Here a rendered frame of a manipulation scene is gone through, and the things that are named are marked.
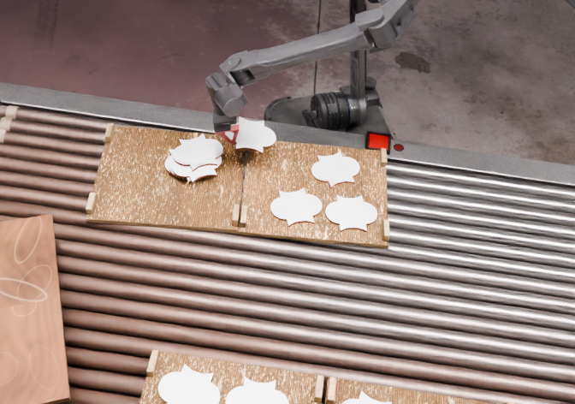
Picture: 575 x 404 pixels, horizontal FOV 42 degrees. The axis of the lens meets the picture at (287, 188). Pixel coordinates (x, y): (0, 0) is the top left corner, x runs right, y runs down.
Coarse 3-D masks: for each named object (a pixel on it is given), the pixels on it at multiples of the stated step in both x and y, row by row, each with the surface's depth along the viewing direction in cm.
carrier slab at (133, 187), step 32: (128, 128) 224; (128, 160) 216; (160, 160) 217; (224, 160) 219; (96, 192) 208; (128, 192) 209; (160, 192) 210; (192, 192) 211; (224, 192) 212; (128, 224) 204; (160, 224) 203; (192, 224) 204; (224, 224) 205
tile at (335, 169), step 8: (320, 160) 221; (328, 160) 222; (336, 160) 222; (344, 160) 222; (352, 160) 222; (312, 168) 219; (320, 168) 219; (328, 168) 220; (336, 168) 220; (344, 168) 220; (352, 168) 220; (320, 176) 217; (328, 176) 218; (336, 176) 218; (344, 176) 218; (352, 176) 218; (336, 184) 217
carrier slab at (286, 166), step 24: (288, 144) 226; (312, 144) 226; (264, 168) 219; (288, 168) 220; (360, 168) 222; (384, 168) 223; (264, 192) 213; (288, 192) 214; (312, 192) 214; (336, 192) 215; (360, 192) 216; (384, 192) 217; (264, 216) 208; (384, 216) 211; (312, 240) 205; (336, 240) 204; (360, 240) 205
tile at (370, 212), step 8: (336, 200) 213; (344, 200) 212; (352, 200) 213; (360, 200) 213; (328, 208) 210; (336, 208) 210; (344, 208) 211; (352, 208) 211; (360, 208) 211; (368, 208) 211; (328, 216) 208; (336, 216) 209; (344, 216) 209; (352, 216) 209; (360, 216) 209; (368, 216) 210; (376, 216) 210; (336, 224) 208; (344, 224) 207; (352, 224) 207; (360, 224) 207; (368, 224) 208
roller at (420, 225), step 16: (0, 160) 215; (16, 160) 215; (48, 176) 215; (64, 176) 214; (80, 176) 214; (400, 224) 213; (416, 224) 213; (432, 224) 213; (448, 224) 213; (480, 240) 213; (496, 240) 212; (512, 240) 212; (528, 240) 212; (544, 240) 212; (560, 240) 213
